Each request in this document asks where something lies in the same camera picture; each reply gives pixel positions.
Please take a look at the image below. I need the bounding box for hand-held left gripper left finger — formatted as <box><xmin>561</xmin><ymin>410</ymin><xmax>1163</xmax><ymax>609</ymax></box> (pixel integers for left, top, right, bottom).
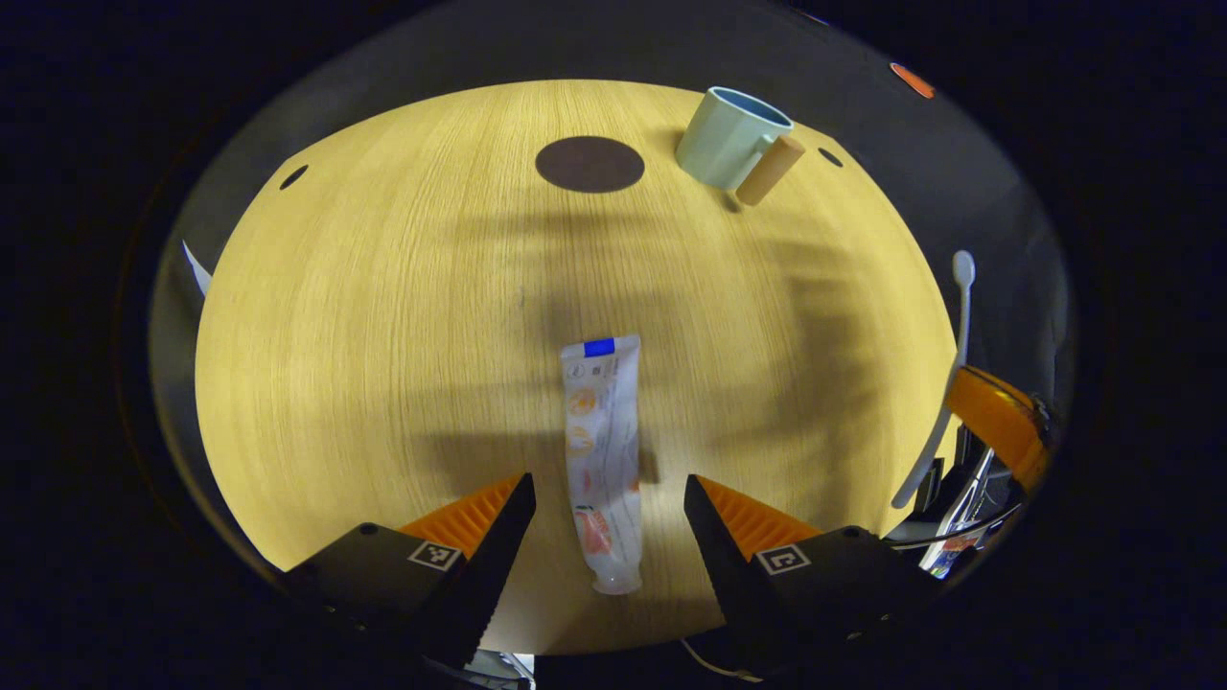
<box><xmin>283</xmin><ymin>471</ymin><xmax>538</xmax><ymax>672</ymax></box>

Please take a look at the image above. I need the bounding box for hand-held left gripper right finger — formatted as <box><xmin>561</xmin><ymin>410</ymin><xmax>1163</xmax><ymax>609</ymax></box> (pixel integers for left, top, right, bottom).
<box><xmin>683</xmin><ymin>473</ymin><xmax>945</xmax><ymax>677</ymax></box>

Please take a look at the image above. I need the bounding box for white toothbrush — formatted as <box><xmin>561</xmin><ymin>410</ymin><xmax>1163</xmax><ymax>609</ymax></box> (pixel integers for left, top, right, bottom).
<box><xmin>891</xmin><ymin>250</ymin><xmax>978</xmax><ymax>510</ymax></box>

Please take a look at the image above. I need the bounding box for white toothpaste tube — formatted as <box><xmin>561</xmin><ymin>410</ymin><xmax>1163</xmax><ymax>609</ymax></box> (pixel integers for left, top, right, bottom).
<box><xmin>560</xmin><ymin>333</ymin><xmax>645</xmax><ymax>597</ymax></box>

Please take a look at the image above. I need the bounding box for pale green cup wooden handle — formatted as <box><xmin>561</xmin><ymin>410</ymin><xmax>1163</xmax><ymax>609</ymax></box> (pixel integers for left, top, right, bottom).
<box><xmin>675</xmin><ymin>86</ymin><xmax>807</xmax><ymax>207</ymax></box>

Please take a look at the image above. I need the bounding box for round brown coaster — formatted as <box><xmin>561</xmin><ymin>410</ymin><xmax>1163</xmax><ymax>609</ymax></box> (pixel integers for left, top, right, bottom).
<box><xmin>535</xmin><ymin>135</ymin><xmax>646</xmax><ymax>195</ymax></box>

